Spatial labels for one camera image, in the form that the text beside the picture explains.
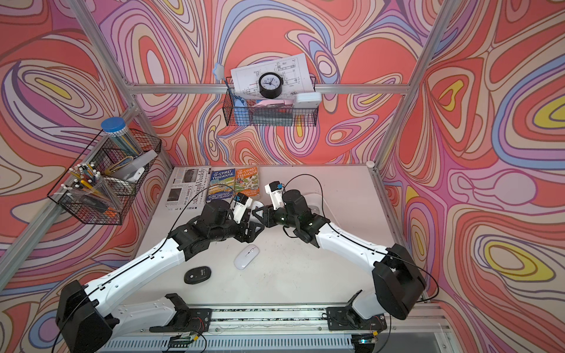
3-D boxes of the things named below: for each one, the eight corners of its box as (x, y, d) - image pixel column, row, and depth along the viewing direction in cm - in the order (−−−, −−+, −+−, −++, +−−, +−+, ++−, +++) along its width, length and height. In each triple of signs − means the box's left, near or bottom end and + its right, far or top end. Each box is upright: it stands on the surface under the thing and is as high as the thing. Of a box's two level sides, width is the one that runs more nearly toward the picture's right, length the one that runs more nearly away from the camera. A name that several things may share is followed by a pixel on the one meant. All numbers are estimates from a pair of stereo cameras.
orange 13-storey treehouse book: (236, 198, 108) (235, 194, 106) (236, 172, 119) (235, 168, 117) (260, 195, 109) (260, 192, 107) (258, 169, 121) (257, 166, 118)
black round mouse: (185, 284, 83) (182, 281, 81) (189, 269, 87) (186, 266, 84) (208, 284, 83) (206, 281, 81) (211, 269, 87) (209, 266, 84)
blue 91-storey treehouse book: (206, 201, 108) (204, 196, 105) (214, 173, 120) (213, 168, 118) (233, 201, 108) (231, 196, 105) (238, 173, 120) (237, 168, 118)
